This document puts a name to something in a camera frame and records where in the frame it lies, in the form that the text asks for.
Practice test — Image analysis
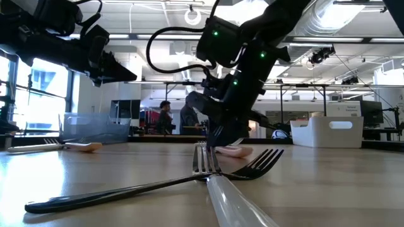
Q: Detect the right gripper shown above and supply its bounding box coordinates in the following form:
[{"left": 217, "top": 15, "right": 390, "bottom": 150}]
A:
[{"left": 186, "top": 74, "right": 272, "bottom": 148}]

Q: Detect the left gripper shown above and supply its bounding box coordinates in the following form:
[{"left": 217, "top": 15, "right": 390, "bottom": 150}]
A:
[{"left": 59, "top": 40, "right": 138, "bottom": 88}]

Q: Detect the black fork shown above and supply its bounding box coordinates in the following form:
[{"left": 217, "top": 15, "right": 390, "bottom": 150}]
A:
[{"left": 24, "top": 149, "right": 285, "bottom": 215}]

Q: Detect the person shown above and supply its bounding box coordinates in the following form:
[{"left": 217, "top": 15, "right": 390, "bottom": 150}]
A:
[
  {"left": 179, "top": 95, "right": 202, "bottom": 136},
  {"left": 157, "top": 100, "right": 175, "bottom": 136}
]

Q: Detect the soccer ball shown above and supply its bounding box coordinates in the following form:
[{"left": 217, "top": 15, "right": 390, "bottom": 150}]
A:
[{"left": 271, "top": 129, "right": 290, "bottom": 140}]

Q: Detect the clear plastic bin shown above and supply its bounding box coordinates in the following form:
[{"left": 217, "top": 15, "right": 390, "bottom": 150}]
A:
[{"left": 58, "top": 112, "right": 132, "bottom": 145}]

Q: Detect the long ceiling light bar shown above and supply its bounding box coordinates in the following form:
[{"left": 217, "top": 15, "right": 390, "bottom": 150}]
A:
[{"left": 66, "top": 32, "right": 404, "bottom": 44}]

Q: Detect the white plastic bin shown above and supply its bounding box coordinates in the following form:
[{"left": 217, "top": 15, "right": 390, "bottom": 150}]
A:
[{"left": 289, "top": 116, "right": 364, "bottom": 149}]

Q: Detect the white sign board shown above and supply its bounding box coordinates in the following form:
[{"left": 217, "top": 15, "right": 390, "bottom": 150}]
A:
[{"left": 326, "top": 101, "right": 362, "bottom": 118}]

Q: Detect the black background machine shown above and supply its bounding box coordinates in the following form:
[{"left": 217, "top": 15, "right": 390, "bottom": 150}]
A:
[{"left": 0, "top": 94, "right": 20, "bottom": 135}]

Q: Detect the black background stand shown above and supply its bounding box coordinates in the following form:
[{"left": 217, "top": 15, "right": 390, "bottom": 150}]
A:
[{"left": 382, "top": 106, "right": 402, "bottom": 141}]

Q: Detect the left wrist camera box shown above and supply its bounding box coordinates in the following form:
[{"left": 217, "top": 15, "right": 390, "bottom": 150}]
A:
[{"left": 83, "top": 24, "right": 110, "bottom": 69}]

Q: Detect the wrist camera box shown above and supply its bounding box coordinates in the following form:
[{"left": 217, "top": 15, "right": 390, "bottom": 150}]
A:
[
  {"left": 83, "top": 24, "right": 110, "bottom": 69},
  {"left": 195, "top": 16, "right": 244, "bottom": 69}
]

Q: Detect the black right camera cable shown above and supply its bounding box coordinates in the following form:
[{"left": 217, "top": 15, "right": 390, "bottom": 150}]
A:
[{"left": 145, "top": 0, "right": 222, "bottom": 75}]

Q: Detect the black metal rig frame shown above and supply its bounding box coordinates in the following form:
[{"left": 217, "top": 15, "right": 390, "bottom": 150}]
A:
[
  {"left": 279, "top": 83, "right": 328, "bottom": 125},
  {"left": 163, "top": 81, "right": 213, "bottom": 136}
]

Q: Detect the white cable coil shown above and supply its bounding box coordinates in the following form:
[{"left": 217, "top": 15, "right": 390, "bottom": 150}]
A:
[{"left": 184, "top": 8, "right": 202, "bottom": 26}]

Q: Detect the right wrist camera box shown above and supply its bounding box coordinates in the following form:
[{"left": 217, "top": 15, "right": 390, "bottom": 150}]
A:
[{"left": 195, "top": 16, "right": 244, "bottom": 69}]

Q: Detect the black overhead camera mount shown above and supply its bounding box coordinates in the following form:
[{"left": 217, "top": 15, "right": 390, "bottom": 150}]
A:
[{"left": 308, "top": 45, "right": 336, "bottom": 65}]

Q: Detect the small black overhead camera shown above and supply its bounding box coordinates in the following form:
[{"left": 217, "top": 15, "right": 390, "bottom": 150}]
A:
[{"left": 342, "top": 75, "right": 360, "bottom": 86}]

